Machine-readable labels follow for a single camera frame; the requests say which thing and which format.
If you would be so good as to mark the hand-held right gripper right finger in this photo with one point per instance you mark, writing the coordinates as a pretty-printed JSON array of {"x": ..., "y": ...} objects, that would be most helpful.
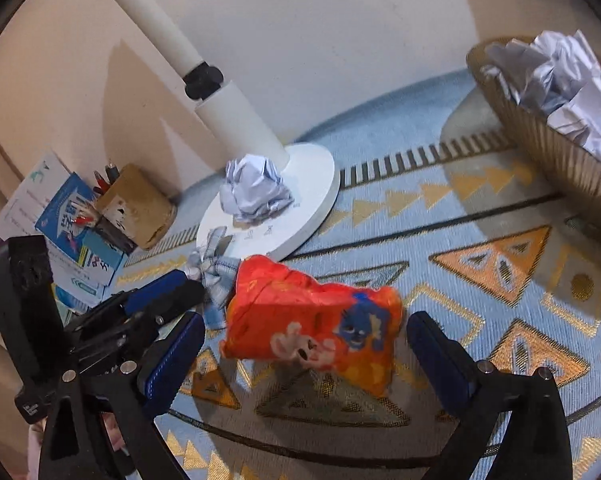
[{"x": 430, "y": 350}]

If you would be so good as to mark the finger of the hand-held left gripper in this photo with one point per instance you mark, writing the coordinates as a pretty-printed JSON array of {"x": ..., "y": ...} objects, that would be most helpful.
[
  {"x": 178, "y": 297},
  {"x": 153, "y": 286}
]

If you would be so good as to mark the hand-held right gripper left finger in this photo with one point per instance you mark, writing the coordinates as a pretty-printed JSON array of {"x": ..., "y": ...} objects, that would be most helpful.
[{"x": 173, "y": 355}]

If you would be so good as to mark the grey ribbon bow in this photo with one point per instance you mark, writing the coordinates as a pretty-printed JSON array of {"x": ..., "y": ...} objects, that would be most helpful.
[{"x": 215, "y": 265}]

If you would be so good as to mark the orange snack bag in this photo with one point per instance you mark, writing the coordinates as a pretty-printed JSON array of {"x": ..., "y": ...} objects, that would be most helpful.
[{"x": 305, "y": 310}]

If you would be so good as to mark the brown ribbed basket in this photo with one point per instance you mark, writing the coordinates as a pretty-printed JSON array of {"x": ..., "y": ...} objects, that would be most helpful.
[{"x": 530, "y": 130}]

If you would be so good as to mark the white paper ball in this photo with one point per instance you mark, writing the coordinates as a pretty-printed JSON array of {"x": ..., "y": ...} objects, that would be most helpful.
[
  {"x": 590, "y": 120},
  {"x": 555, "y": 70},
  {"x": 255, "y": 190}
]

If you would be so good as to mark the person's left forearm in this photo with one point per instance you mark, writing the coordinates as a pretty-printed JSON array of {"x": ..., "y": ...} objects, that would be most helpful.
[{"x": 33, "y": 455}]

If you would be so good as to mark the light blue booklet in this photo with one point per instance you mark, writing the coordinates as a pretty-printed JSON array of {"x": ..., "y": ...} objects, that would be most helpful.
[{"x": 80, "y": 290}]

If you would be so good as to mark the brown pen holder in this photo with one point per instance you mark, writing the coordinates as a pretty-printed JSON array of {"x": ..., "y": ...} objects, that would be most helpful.
[{"x": 140, "y": 205}]

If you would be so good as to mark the red pens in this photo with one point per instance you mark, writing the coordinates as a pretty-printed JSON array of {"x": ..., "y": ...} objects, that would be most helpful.
[{"x": 83, "y": 219}]

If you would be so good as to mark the red pencil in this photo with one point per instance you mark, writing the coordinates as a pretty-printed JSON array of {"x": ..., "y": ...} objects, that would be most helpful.
[{"x": 100, "y": 178}]

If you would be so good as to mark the white leaflet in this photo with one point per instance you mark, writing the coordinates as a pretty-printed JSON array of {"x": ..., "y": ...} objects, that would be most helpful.
[{"x": 35, "y": 185}]

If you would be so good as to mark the blue patterned tablecloth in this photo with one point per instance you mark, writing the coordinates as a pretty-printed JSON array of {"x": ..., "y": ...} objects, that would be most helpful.
[{"x": 430, "y": 220}]

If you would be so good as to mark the white desk lamp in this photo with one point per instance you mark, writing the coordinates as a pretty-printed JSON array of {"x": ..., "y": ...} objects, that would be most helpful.
[{"x": 150, "y": 15}]

